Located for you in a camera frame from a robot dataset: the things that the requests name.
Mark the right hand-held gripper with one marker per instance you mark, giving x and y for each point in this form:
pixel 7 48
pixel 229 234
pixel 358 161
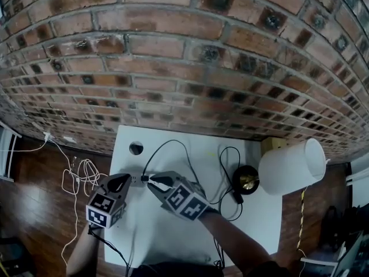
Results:
pixel 184 202

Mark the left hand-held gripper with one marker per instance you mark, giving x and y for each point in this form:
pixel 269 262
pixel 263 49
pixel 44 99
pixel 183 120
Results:
pixel 99 209

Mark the white power strip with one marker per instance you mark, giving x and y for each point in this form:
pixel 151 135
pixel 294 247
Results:
pixel 135 181

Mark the white shade table lamp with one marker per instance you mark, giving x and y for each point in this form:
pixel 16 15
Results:
pixel 291 166

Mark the person's left forearm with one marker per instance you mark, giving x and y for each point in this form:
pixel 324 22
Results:
pixel 82 252

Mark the person's right forearm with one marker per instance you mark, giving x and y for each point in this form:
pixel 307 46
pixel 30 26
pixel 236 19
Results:
pixel 236 241

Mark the person's black clothing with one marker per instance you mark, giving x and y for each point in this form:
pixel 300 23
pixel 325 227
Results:
pixel 178 271

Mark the tan cardboard box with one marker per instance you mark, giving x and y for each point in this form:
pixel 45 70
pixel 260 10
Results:
pixel 272 146

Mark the black equipment pile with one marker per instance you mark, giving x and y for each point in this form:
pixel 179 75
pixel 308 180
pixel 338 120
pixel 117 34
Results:
pixel 343 235

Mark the white panel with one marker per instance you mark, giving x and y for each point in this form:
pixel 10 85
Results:
pixel 359 183

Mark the white wall outlet plate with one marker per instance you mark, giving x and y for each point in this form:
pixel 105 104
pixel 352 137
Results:
pixel 69 140

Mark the white wall charger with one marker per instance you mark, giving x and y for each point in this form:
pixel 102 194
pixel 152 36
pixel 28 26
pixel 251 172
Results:
pixel 48 136

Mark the white furniture frame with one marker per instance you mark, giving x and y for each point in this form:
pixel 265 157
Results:
pixel 8 154

